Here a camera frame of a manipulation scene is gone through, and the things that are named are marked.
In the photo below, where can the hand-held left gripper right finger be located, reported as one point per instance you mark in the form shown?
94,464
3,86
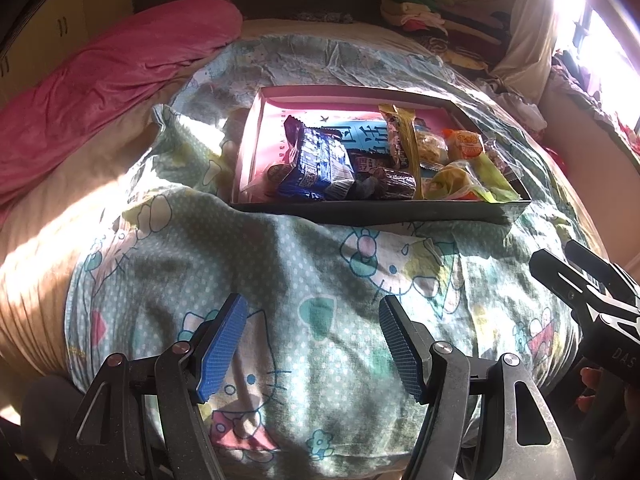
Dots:
400,345

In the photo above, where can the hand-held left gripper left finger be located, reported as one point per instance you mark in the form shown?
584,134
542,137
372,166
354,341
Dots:
222,347

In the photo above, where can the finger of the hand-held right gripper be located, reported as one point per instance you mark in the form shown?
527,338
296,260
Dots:
560,272
610,272

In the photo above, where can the green and yellow snack packet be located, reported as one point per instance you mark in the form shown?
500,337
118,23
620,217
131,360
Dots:
495,177

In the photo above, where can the orange rice cracker packet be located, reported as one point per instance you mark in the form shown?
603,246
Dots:
467,145

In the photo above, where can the small brown candy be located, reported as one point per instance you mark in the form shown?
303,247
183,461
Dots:
397,182

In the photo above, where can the blue cookie packet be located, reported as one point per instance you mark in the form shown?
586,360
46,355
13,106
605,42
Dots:
315,160

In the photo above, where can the gold snack packet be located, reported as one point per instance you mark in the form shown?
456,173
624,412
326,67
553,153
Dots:
400,140

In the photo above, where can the shallow pink cardboard box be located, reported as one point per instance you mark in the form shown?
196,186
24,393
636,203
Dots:
270,125

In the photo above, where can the person's right hand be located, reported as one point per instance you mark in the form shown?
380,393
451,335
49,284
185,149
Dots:
589,385

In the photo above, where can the cartoon cat printed blanket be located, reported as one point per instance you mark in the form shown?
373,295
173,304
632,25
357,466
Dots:
300,270

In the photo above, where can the white crumpled cloth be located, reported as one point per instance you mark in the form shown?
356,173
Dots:
525,107

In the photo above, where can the clear wrapped flaky pastry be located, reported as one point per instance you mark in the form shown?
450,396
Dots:
432,147

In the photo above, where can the clear wrapped round cake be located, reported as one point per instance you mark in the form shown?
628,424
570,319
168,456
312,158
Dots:
276,175

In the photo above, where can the floral frilled cloth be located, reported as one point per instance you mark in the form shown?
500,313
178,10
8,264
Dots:
590,90

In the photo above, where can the beige bed sheet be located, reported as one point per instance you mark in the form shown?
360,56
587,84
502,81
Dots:
50,220

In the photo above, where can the beige curtain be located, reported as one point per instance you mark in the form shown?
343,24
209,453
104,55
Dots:
530,35

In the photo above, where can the window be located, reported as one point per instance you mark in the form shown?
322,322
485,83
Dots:
605,25

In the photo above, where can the pink blanket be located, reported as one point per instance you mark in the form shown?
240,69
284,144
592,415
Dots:
100,90

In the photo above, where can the pile of clothes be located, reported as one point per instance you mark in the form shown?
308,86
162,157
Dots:
425,15

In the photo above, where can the beige wardrobe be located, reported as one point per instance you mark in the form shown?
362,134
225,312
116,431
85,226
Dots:
65,10

